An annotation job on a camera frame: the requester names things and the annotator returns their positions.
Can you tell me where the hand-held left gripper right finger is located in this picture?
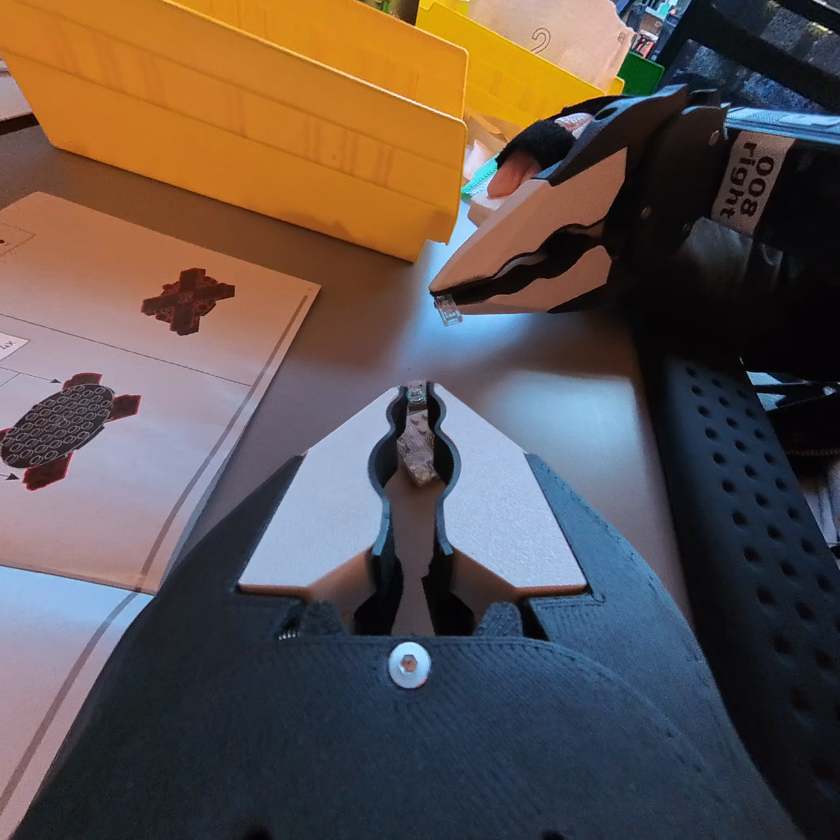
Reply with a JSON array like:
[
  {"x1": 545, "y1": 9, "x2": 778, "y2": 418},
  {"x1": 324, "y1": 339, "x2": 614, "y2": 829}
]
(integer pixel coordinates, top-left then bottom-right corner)
[{"x1": 420, "y1": 382, "x2": 588, "y2": 636}]

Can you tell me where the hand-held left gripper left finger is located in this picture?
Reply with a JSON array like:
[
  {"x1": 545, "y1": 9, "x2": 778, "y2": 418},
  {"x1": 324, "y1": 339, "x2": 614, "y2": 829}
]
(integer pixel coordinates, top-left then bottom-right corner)
[{"x1": 238, "y1": 386, "x2": 403, "y2": 636}]

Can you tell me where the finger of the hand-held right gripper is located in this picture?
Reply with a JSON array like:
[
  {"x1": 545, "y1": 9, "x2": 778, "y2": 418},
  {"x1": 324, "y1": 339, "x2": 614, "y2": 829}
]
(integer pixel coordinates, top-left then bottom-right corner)
[
  {"x1": 453, "y1": 244, "x2": 614, "y2": 316},
  {"x1": 428, "y1": 151, "x2": 627, "y2": 299}
]

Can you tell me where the yellow plastic parts bin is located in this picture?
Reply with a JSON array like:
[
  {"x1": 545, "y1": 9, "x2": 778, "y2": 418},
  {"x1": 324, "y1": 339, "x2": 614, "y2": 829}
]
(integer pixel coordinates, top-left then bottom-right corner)
[
  {"x1": 0, "y1": 0, "x2": 470, "y2": 263},
  {"x1": 416, "y1": 0, "x2": 626, "y2": 135}
]

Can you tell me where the person's right forearm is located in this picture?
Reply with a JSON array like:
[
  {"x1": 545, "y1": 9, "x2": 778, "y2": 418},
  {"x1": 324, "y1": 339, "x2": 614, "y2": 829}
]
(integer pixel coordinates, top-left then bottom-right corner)
[{"x1": 617, "y1": 217, "x2": 840, "y2": 378}]

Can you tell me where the grey desk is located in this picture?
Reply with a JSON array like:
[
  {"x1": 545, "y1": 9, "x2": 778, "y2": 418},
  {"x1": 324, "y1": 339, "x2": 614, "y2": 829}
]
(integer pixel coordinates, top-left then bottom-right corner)
[{"x1": 0, "y1": 121, "x2": 697, "y2": 618}]

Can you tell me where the person's right hand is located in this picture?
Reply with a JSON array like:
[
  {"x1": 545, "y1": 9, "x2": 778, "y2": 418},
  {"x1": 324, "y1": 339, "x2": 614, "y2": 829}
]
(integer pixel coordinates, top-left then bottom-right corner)
[{"x1": 489, "y1": 112, "x2": 595, "y2": 201}]

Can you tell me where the crumpled clear plastic bag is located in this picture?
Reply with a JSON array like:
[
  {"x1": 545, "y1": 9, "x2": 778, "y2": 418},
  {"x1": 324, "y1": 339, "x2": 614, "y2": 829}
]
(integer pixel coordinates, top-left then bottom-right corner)
[{"x1": 461, "y1": 115, "x2": 526, "y2": 227}]

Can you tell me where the instruction booklet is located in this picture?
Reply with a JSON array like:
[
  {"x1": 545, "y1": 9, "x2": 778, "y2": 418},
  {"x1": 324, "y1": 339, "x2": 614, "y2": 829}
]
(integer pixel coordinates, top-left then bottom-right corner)
[{"x1": 0, "y1": 192, "x2": 321, "y2": 840}]

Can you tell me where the brown paper bag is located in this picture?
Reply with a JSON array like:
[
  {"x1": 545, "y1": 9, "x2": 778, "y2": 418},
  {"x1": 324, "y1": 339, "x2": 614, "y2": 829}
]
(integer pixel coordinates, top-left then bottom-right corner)
[{"x1": 467, "y1": 0, "x2": 635, "y2": 76}]

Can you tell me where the black perforated pad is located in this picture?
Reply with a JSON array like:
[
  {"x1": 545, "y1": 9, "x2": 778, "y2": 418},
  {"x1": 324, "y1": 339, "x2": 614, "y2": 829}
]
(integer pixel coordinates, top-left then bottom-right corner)
[{"x1": 640, "y1": 354, "x2": 840, "y2": 840}]

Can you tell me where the person's torso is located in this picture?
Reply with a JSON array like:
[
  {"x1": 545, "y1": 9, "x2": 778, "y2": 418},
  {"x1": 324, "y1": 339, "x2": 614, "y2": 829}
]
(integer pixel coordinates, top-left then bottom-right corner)
[{"x1": 748, "y1": 371, "x2": 840, "y2": 546}]

